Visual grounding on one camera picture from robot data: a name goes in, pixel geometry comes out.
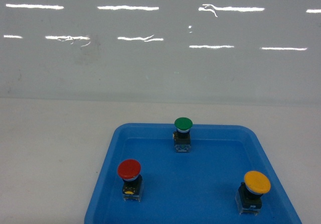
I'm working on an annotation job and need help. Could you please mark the white glossy back panel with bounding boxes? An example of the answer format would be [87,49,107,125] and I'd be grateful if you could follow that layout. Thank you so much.
[1,0,320,106]

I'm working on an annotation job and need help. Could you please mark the yellow mushroom push button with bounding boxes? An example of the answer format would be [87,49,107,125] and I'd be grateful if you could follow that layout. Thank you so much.
[235,170,271,215]

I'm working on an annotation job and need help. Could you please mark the red mushroom push button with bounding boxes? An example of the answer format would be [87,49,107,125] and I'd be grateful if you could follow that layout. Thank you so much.
[117,159,143,202]

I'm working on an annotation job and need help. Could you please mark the green mushroom push button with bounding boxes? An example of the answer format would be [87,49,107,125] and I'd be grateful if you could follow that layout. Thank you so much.
[173,117,193,153]

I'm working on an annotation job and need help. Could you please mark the blue plastic tray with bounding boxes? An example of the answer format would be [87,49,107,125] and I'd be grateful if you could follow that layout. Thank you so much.
[84,124,300,223]

